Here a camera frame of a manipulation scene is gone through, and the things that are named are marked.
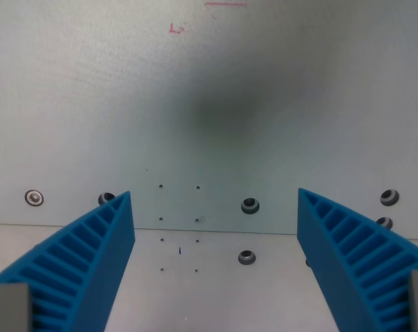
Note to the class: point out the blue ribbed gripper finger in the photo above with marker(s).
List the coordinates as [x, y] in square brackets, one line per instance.
[91, 263]
[347, 256]

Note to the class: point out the silver hex socket screw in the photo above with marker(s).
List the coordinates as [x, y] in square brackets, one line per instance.
[34, 197]

